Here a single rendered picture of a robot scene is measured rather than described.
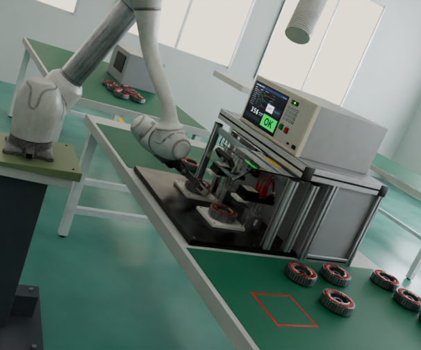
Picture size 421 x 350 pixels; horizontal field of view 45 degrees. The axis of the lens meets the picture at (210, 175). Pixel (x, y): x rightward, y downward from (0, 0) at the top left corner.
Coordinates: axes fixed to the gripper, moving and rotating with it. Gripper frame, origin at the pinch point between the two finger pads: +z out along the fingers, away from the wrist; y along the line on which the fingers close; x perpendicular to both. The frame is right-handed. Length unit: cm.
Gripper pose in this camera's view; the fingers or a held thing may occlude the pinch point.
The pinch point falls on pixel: (197, 185)
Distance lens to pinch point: 216.6
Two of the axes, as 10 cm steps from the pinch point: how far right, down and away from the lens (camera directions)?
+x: 7.3, -6.9, 0.3
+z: 5.5, 6.0, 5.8
